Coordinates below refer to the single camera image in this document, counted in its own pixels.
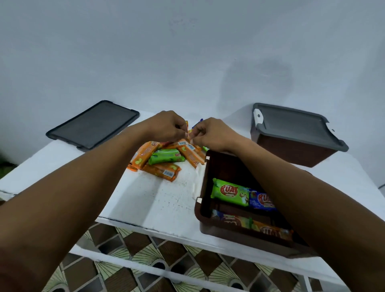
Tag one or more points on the person's left hand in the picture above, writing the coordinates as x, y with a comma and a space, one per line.
164, 126

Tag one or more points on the person's right hand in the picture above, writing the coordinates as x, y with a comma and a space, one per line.
216, 135

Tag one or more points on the orange snack packet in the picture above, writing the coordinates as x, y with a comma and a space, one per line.
272, 231

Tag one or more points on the person's right forearm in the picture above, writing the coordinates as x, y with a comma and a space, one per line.
300, 192

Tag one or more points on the multicoloured snack packet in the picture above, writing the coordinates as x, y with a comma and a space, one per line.
231, 221

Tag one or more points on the blue snack packet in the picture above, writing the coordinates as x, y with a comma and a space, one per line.
261, 200

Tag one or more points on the pile of colourful snacks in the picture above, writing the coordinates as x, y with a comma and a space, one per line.
144, 155

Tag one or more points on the person's left forearm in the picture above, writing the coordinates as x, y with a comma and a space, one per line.
75, 192

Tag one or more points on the green snack packet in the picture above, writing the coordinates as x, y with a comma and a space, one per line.
230, 192

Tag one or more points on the dark grey lid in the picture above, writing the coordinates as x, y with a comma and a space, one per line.
93, 124
294, 124

